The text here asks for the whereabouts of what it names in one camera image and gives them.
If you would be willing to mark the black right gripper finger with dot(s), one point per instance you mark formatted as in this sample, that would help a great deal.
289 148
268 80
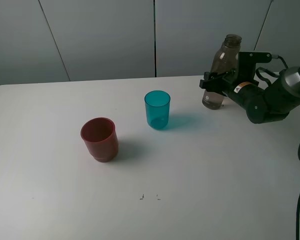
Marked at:
213 85
215 75

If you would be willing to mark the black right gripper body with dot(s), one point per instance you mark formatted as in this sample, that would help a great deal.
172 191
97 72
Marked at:
244 90

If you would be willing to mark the grey translucent water bottle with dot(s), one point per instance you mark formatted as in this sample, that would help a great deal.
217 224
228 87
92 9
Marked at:
224 60

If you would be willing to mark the teal translucent plastic cup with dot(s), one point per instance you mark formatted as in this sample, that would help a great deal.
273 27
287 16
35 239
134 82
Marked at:
157 108

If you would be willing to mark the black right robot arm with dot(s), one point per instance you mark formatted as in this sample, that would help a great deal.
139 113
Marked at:
271 104

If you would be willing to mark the red plastic cup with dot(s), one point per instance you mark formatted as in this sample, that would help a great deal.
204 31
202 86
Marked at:
100 138

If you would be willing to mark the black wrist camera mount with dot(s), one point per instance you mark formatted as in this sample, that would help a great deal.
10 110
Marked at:
246 64

